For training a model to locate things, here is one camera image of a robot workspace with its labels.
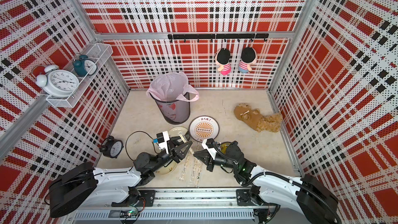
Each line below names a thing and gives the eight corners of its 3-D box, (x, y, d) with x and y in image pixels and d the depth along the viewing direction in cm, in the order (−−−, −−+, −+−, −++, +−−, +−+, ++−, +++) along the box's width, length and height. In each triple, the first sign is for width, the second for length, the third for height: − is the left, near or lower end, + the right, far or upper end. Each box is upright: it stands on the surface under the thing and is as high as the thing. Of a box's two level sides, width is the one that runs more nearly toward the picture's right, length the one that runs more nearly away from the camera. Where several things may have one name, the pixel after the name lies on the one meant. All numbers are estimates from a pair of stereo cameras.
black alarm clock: (108, 157, 89) (98, 150, 80) (118, 143, 95) (109, 135, 86) (116, 159, 88) (106, 152, 80) (125, 145, 94) (116, 136, 85)
